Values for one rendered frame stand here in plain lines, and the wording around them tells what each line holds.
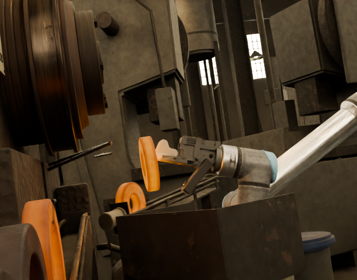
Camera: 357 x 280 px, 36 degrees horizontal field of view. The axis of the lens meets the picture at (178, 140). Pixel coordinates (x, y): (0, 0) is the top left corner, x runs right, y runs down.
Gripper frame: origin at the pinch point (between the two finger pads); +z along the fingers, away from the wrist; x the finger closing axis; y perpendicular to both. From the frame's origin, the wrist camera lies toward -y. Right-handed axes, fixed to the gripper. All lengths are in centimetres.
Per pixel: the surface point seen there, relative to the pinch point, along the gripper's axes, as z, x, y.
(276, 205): -18, 64, -9
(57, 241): 16, 73, -19
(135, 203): -0.9, -45.8, -14.5
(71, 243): 16.8, 19.0, -24.5
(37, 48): 30.6, 29.0, 19.2
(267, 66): -195, -609, 192
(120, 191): 5.3, -38.0, -11.0
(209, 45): -141, -833, 274
